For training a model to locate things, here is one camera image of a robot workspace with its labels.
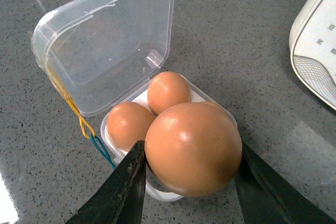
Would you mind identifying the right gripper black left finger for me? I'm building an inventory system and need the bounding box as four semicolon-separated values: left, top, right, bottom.
67;141;146;223

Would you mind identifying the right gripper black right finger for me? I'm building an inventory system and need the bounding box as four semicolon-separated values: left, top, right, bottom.
235;143;335;223

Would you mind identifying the brown egg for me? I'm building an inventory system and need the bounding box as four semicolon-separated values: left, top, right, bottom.
202;101;224;111
145;102;242;197
147;71;191;115
106;102;155;151

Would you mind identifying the clear plastic egg box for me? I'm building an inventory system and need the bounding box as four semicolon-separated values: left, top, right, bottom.
30;0;238;202

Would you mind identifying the blue rubber band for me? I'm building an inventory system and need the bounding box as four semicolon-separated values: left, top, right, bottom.
90;134;116;170

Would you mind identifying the yellow rubber band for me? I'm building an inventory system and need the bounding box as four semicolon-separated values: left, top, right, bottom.
47;66;96;139

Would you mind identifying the white soy milk maker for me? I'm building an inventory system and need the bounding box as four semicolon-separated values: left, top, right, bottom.
289;0;335;109

